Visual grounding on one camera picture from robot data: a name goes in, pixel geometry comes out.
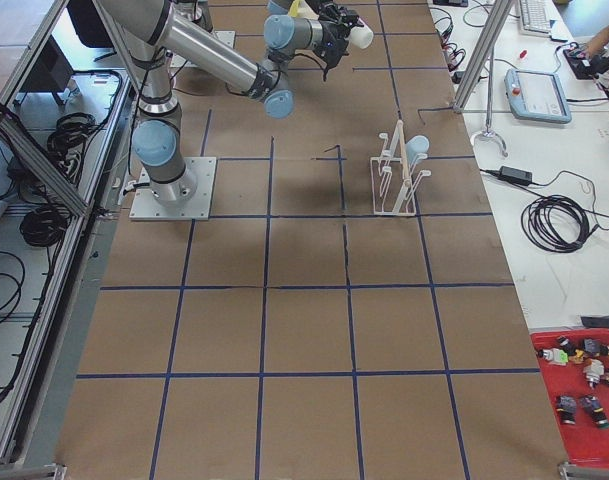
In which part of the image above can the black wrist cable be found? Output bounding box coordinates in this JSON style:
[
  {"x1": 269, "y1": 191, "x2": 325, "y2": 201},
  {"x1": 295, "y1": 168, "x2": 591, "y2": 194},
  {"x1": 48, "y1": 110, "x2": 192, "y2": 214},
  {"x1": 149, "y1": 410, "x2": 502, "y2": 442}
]
[{"x1": 223, "y1": 47, "x2": 333, "y2": 99}]

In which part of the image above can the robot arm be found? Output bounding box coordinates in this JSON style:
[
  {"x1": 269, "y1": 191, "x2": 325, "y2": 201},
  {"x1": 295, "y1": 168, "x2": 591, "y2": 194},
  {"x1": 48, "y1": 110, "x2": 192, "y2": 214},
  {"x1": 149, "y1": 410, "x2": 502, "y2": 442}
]
[
  {"x1": 267, "y1": 0, "x2": 322, "y2": 19},
  {"x1": 98, "y1": 1, "x2": 365, "y2": 204}
]

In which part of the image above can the coiled black cable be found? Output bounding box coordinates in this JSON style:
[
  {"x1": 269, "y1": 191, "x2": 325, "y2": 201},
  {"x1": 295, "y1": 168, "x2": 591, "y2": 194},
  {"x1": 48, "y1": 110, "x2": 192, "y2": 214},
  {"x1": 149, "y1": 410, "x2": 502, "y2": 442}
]
[{"x1": 521, "y1": 194, "x2": 593, "y2": 252}]

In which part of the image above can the white keyboard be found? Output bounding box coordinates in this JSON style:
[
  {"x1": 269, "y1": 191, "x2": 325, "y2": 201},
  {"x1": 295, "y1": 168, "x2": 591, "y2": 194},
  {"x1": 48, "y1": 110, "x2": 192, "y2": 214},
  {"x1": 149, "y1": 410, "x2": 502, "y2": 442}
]
[{"x1": 516, "y1": 0, "x2": 551, "y2": 36}]

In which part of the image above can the black power adapter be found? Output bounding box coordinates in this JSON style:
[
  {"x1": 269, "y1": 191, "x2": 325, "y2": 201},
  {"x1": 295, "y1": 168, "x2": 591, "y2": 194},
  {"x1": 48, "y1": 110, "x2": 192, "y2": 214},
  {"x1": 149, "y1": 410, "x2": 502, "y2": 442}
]
[{"x1": 498, "y1": 166, "x2": 532, "y2": 186}]

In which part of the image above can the blue teach pendant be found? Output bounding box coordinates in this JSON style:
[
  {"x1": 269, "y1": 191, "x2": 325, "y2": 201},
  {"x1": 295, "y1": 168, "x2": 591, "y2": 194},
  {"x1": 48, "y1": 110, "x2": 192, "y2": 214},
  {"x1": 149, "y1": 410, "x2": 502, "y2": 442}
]
[{"x1": 504, "y1": 68, "x2": 572, "y2": 124}]

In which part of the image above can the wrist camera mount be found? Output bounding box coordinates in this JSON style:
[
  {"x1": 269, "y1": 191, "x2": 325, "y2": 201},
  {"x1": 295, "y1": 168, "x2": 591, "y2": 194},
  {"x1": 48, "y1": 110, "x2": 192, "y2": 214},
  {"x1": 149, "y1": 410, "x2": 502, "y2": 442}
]
[{"x1": 319, "y1": 2, "x2": 361, "y2": 28}]

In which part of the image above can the light blue plastic cup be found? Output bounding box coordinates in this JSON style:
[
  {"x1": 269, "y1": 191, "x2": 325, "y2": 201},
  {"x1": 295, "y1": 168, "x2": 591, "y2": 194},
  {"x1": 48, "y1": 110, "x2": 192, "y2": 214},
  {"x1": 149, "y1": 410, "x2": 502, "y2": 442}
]
[{"x1": 405, "y1": 135, "x2": 430, "y2": 164}]

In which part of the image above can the red parts tray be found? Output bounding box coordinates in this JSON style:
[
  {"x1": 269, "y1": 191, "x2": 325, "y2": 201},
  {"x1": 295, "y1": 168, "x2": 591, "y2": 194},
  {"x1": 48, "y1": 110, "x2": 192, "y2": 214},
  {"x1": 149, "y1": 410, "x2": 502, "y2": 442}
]
[{"x1": 529, "y1": 328, "x2": 609, "y2": 465}]

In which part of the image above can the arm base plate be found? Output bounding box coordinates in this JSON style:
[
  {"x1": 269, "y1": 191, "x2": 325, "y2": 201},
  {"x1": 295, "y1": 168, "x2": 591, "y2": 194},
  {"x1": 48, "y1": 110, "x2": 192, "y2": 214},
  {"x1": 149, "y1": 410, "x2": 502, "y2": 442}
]
[{"x1": 129, "y1": 157, "x2": 217, "y2": 221}]

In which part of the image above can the wooden rack dowel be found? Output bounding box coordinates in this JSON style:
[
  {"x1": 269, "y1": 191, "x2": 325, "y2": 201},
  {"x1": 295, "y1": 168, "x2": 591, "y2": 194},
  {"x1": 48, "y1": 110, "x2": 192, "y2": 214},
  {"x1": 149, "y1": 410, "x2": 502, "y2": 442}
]
[{"x1": 395, "y1": 120, "x2": 412, "y2": 187}]

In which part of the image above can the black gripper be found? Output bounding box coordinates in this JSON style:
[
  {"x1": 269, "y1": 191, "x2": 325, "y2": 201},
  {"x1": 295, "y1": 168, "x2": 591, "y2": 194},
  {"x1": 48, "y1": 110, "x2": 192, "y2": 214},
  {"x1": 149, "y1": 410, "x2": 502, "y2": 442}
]
[{"x1": 319, "y1": 20, "x2": 352, "y2": 65}]

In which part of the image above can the aluminium frame post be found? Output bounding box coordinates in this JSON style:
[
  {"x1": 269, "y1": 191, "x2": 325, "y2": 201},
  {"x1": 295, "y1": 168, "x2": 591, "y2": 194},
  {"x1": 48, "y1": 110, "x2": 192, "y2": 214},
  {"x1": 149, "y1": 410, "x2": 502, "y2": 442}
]
[{"x1": 453, "y1": 0, "x2": 513, "y2": 113}]

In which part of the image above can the white plastic cup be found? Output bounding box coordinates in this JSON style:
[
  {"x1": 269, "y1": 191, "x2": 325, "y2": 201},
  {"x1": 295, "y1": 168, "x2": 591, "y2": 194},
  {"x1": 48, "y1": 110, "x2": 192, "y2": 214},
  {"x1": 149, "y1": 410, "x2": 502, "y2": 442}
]
[{"x1": 348, "y1": 24, "x2": 374, "y2": 49}]

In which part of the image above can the white wire cup rack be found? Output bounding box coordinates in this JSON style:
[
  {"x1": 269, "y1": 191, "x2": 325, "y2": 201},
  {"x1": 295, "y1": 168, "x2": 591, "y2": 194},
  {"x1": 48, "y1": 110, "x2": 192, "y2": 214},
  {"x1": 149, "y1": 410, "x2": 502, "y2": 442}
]
[{"x1": 369, "y1": 124, "x2": 432, "y2": 217}]

